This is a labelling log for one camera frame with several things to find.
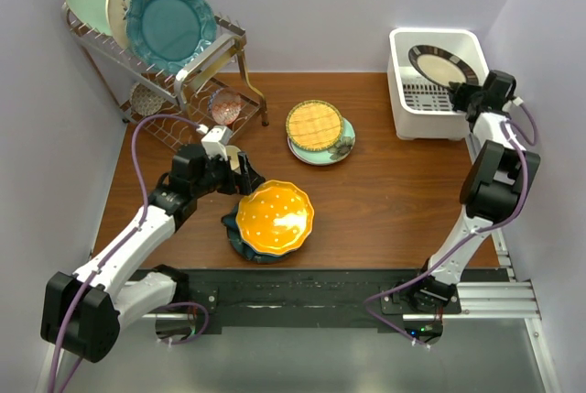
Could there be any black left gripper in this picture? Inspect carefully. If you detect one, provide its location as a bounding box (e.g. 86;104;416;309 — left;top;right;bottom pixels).
192;149;264;199

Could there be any black rimmed cream plate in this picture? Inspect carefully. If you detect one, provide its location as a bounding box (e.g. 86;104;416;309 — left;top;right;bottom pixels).
407;45;479;89

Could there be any white plastic bin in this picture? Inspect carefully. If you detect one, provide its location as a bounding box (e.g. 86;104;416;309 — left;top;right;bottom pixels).
387;27;488;140

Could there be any orange dotted scalloped plate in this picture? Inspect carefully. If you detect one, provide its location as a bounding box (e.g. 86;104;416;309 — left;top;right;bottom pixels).
236;180;315;235

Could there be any teal dotted scalloped plate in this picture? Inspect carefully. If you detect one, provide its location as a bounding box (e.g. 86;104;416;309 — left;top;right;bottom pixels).
240;224;313;256

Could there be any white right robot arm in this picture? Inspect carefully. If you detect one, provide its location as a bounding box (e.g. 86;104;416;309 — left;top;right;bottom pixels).
383;71;541;313

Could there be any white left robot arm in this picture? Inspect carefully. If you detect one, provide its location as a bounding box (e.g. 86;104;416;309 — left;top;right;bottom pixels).
40;144;266;363

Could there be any cream mug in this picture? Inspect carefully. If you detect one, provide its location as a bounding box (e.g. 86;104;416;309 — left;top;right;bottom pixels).
225;145;241;173

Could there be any dark blue square plate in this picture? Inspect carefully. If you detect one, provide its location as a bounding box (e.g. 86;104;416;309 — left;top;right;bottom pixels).
221;204;244;255

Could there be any dark teal round plate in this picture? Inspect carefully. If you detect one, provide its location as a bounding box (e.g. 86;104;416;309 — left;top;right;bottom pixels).
229;237;290;265

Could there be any red patterned small bowl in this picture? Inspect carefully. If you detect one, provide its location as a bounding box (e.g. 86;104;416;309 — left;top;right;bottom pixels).
209;88;243;126

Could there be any yellow woven pattern plate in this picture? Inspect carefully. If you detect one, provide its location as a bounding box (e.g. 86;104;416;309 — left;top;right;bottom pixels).
286;100;343;151

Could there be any metal dish rack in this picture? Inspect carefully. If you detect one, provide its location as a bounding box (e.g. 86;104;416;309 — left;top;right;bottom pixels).
61;4;269;140

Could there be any mint floral plate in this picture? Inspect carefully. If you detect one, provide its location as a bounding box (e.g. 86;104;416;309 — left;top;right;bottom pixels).
288;118;356;166

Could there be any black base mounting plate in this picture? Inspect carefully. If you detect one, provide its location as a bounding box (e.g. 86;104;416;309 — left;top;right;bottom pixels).
123;267;463;337

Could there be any white patterned small bowl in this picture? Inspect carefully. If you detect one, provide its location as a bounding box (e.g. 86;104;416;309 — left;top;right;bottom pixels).
129;82;166;117

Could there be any teal scalloped large plate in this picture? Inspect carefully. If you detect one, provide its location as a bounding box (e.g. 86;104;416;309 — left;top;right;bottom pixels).
125;0;217;74

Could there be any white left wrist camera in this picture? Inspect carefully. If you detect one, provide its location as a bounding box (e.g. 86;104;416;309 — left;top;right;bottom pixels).
201;126;233;160

